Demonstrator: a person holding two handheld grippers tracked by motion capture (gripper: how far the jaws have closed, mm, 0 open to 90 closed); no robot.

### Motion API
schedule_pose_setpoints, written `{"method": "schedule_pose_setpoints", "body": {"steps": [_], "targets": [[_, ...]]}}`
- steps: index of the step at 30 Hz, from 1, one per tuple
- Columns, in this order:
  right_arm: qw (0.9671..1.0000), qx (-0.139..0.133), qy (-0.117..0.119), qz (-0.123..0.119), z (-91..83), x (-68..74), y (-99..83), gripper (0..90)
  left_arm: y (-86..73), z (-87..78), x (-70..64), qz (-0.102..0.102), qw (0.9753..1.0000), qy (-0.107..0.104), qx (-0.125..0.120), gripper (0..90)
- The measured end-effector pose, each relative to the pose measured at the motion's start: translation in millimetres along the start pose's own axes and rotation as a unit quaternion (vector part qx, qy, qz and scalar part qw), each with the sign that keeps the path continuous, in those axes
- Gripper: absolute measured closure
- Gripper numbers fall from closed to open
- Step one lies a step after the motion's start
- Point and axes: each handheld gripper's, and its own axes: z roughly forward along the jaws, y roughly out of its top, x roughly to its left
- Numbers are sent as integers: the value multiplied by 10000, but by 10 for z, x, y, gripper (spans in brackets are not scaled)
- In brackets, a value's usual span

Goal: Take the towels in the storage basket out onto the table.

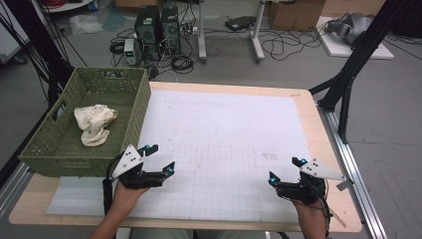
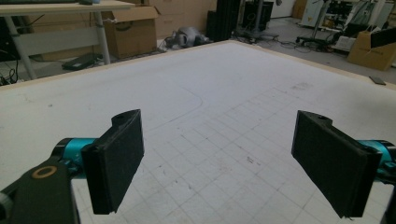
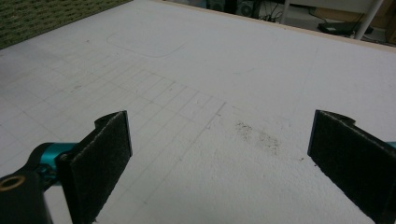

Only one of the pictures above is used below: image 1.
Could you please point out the cream printed cloth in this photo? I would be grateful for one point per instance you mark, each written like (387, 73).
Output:
(93, 121)

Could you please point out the thin wooden stick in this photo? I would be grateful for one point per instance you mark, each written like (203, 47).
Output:
(340, 220)

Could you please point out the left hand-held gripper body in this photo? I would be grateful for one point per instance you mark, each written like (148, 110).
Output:
(127, 161)

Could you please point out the person's right hand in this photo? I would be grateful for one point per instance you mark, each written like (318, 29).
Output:
(310, 212)

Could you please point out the clear plastic bag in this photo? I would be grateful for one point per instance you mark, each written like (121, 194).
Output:
(85, 25)

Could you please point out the small grey metal piece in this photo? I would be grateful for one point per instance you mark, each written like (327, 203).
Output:
(345, 185)

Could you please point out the white floor board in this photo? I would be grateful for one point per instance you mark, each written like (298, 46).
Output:
(338, 49)

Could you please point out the wide black computer tower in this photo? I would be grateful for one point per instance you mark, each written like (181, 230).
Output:
(147, 33)

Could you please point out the white desk leg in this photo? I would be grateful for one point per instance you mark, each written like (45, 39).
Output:
(201, 33)
(257, 36)

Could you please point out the narrow black computer tower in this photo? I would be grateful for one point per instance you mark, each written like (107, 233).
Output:
(170, 30)

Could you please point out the flat black box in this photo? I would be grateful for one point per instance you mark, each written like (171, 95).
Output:
(240, 23)

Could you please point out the person's left hand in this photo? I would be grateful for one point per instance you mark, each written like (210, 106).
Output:
(127, 197)

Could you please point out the grey rounded device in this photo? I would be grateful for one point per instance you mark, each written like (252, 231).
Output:
(353, 26)

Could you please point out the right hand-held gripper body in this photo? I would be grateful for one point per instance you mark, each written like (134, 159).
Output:
(318, 171)

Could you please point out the large cardboard box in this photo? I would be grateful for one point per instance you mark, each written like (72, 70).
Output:
(295, 15)

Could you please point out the white grid mat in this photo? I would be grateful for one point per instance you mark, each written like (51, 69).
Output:
(219, 132)

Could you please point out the small grey power supply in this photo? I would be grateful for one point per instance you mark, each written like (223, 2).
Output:
(130, 51)

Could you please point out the black frame stand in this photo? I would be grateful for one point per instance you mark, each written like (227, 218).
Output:
(361, 49)
(40, 43)

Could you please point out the white cabinet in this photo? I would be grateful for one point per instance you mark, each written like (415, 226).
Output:
(10, 36)

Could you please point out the aluminium rail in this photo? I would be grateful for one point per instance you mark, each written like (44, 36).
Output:
(13, 189)
(351, 166)

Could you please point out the green woven basket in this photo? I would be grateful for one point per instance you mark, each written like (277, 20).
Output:
(99, 96)

